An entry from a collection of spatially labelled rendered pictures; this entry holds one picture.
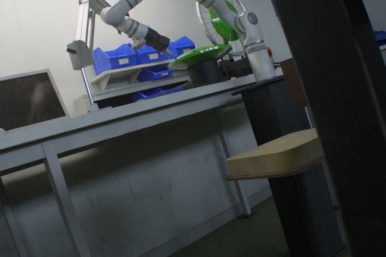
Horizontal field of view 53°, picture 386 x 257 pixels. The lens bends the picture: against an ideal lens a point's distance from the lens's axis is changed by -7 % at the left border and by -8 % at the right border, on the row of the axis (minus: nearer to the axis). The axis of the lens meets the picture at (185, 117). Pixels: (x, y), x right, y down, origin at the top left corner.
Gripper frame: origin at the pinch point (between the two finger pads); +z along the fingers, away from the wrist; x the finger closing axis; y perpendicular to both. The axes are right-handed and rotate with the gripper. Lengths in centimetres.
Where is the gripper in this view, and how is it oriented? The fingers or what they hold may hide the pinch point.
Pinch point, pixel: (175, 56)
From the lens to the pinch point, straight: 185.1
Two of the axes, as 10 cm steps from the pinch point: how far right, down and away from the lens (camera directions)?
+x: -6.1, 2.1, 7.7
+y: 1.7, -9.1, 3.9
